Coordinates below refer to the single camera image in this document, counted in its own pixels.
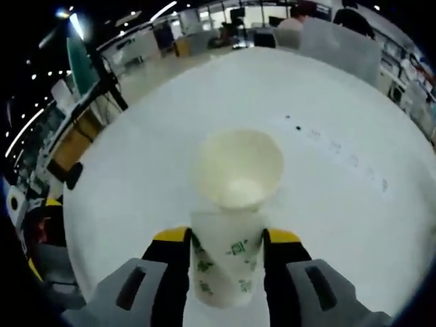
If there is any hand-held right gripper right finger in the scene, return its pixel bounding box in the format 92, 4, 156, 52
262, 228, 392, 327

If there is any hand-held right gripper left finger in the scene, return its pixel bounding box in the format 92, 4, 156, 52
63, 225, 192, 327

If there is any black computer mouse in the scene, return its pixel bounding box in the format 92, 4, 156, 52
65, 161, 84, 190

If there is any tilted display board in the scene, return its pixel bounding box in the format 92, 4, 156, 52
66, 35, 102, 99

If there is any small wooden cabinet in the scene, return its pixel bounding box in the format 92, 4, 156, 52
174, 40, 190, 58

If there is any grey panel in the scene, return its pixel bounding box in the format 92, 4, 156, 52
299, 16, 382, 88

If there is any black office chair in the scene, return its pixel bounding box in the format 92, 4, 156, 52
253, 31, 277, 49

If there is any black monitor on stand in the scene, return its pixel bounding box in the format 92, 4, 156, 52
230, 8, 246, 27

